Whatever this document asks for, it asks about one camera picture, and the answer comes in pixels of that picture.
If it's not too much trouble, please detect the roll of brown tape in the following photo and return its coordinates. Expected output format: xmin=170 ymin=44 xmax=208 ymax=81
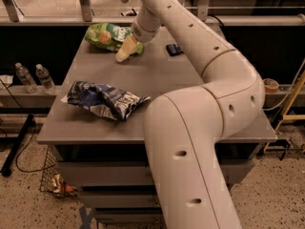
xmin=263 ymin=78 xmax=279 ymax=94

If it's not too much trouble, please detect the clear water bottle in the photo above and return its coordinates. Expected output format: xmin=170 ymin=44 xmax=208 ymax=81
xmin=15 ymin=63 xmax=38 ymax=94
xmin=36 ymin=64 xmax=56 ymax=94

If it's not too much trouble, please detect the grey drawer cabinet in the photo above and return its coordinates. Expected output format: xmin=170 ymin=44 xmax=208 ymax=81
xmin=36 ymin=25 xmax=277 ymax=225

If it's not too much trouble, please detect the small dark blue snack pack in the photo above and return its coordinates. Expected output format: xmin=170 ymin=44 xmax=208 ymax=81
xmin=166 ymin=44 xmax=183 ymax=56

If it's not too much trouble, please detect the green rice chip bag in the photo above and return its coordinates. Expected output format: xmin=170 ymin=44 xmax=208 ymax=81
xmin=85 ymin=23 xmax=132 ymax=52

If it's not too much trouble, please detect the black floor cable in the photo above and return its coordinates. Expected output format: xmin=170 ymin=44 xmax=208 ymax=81
xmin=0 ymin=78 xmax=49 ymax=174

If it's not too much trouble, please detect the right clear water bottle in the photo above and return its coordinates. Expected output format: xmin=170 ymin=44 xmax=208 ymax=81
xmin=36 ymin=64 xmax=56 ymax=94

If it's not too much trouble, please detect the wire mesh waste basket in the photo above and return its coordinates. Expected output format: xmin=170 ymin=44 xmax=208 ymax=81
xmin=39 ymin=149 xmax=77 ymax=198

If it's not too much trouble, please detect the left clear water bottle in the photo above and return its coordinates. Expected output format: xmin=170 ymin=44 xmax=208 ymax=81
xmin=15 ymin=63 xmax=38 ymax=94

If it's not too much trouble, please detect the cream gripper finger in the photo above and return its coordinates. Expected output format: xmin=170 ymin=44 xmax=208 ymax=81
xmin=115 ymin=35 xmax=138 ymax=62

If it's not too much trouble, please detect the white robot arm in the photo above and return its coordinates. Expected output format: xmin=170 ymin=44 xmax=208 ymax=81
xmin=116 ymin=0 xmax=265 ymax=229

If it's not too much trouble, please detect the blue chip bag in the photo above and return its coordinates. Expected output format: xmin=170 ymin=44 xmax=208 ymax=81
xmin=61 ymin=81 xmax=150 ymax=121

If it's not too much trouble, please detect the yellow metal frame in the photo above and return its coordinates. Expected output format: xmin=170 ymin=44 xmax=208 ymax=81
xmin=259 ymin=72 xmax=305 ymax=159

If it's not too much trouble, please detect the black metal stand leg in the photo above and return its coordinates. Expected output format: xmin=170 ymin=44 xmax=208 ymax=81
xmin=0 ymin=114 xmax=33 ymax=177

